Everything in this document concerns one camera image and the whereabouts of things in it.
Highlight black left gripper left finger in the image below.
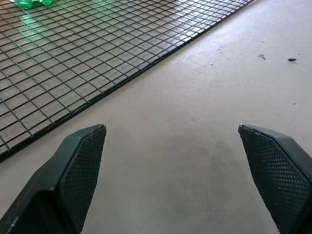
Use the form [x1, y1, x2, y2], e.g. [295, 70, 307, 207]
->
[0, 124, 107, 234]

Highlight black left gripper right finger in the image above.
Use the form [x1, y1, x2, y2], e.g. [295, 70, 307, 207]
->
[238, 123, 312, 234]

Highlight green plastic object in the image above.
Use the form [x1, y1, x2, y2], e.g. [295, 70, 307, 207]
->
[15, 0, 54, 10]

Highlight black wire grid panel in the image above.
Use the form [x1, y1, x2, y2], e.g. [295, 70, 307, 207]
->
[0, 0, 254, 162]

